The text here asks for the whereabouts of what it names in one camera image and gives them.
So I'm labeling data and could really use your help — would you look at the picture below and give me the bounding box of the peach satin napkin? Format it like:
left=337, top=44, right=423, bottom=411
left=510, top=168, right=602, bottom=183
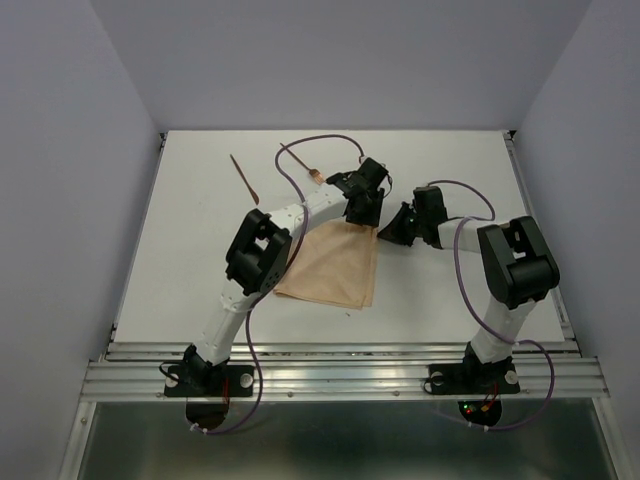
left=275, top=220, right=378, bottom=310

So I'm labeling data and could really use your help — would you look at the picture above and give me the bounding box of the copper knife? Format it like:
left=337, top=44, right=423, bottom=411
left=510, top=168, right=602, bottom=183
left=229, top=154, right=260, bottom=206

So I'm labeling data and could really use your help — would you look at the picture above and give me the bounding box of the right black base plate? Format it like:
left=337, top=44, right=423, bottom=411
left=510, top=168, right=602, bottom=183
left=422, top=359, right=521, bottom=399

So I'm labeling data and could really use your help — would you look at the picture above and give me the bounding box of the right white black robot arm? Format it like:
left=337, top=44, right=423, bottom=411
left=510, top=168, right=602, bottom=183
left=378, top=180, right=560, bottom=395

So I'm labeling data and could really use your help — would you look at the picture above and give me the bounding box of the aluminium rail frame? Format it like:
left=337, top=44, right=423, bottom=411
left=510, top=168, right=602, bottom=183
left=59, top=129, right=626, bottom=480

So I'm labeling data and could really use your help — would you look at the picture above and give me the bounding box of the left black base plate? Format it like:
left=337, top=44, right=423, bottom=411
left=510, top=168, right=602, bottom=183
left=159, top=362, right=257, bottom=399

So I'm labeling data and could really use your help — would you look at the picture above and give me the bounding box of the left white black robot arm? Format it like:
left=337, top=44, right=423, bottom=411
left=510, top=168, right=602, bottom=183
left=178, top=157, right=388, bottom=395

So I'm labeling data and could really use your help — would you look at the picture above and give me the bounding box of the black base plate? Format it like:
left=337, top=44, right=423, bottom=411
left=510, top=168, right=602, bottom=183
left=159, top=362, right=257, bottom=399
left=422, top=359, right=521, bottom=399

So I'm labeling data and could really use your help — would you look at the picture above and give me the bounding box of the copper fork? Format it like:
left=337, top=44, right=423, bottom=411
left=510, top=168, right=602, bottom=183
left=280, top=143, right=325, bottom=185

